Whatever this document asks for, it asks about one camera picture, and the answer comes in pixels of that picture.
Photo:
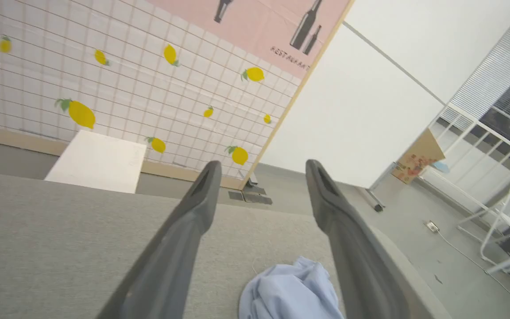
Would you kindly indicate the white metal railing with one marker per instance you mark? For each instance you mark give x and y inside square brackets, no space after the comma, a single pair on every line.
[447,186]

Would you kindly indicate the small dark floor plate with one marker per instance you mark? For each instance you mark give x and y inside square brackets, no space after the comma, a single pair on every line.
[236,195]

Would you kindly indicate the white power strip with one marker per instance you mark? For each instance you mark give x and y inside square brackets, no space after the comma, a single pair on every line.
[433,227]

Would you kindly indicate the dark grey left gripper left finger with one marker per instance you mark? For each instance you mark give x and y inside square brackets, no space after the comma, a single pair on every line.
[171,261]

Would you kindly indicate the grey fabric covered work surface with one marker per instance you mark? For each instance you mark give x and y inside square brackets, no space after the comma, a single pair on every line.
[60,248]

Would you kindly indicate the dark backdrop base plate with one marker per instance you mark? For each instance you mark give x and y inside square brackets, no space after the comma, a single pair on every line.
[254,189]

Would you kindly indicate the light blue garment white lining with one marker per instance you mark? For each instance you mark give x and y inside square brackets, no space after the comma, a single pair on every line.
[281,292]

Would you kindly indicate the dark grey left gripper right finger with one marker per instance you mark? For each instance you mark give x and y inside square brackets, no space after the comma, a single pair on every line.
[357,261]

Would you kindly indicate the brown cardboard box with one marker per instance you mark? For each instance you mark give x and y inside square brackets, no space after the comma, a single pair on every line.
[414,161]

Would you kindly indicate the large dark floor plate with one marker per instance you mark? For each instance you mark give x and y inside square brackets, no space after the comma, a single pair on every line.
[258,199]

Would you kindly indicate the grey partition foot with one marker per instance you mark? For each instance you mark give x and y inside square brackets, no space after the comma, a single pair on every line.
[375,201]

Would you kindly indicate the lemon print backdrop wooden frame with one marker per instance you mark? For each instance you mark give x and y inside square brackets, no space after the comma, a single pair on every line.
[140,88]

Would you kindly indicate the white partition board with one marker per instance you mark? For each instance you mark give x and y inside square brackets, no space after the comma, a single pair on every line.
[348,110]

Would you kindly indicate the white rectangular box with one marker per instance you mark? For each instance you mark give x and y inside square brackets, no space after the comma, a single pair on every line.
[100,164]

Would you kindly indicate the white window blinds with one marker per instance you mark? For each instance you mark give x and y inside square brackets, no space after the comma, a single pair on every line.
[494,71]

